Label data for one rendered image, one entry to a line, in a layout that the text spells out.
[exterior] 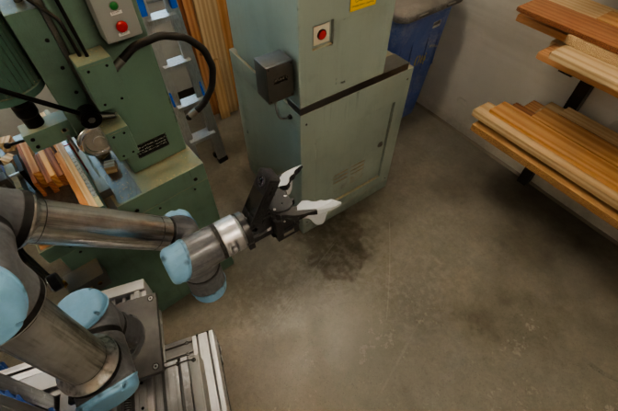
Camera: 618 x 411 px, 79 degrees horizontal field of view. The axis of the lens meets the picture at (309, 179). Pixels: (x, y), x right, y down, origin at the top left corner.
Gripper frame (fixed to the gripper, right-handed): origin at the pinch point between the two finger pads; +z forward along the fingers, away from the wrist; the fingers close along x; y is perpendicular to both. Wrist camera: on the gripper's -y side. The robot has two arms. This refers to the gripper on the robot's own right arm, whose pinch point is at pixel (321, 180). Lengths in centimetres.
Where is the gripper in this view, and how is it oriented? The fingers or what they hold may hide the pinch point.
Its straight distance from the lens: 80.7
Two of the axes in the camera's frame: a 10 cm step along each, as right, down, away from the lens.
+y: 0.8, 7.4, 6.7
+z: 8.3, -4.2, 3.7
